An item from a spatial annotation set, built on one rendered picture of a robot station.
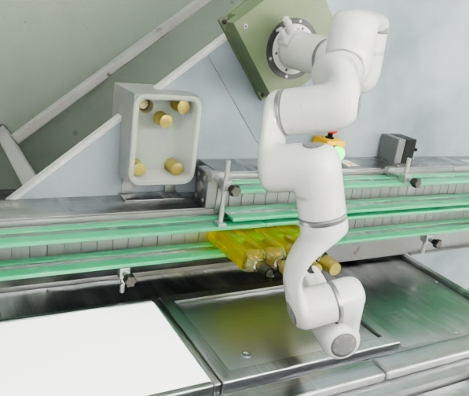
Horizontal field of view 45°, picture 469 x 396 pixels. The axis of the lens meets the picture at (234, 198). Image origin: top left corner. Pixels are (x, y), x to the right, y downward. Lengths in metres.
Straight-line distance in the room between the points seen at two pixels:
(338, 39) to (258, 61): 0.36
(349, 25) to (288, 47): 0.33
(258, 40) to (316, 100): 0.50
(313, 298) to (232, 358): 0.26
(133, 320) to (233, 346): 0.23
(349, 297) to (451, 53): 1.19
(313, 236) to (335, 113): 0.21
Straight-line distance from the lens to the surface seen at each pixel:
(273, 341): 1.29
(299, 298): 1.00
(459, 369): 1.43
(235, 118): 1.57
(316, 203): 0.95
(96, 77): 1.98
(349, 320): 1.07
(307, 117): 0.99
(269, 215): 1.45
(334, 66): 1.01
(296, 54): 1.41
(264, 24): 1.46
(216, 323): 1.32
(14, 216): 1.33
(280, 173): 0.95
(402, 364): 1.34
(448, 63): 2.05
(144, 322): 1.29
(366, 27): 1.15
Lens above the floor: 2.08
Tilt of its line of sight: 54 degrees down
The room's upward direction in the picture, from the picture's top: 126 degrees clockwise
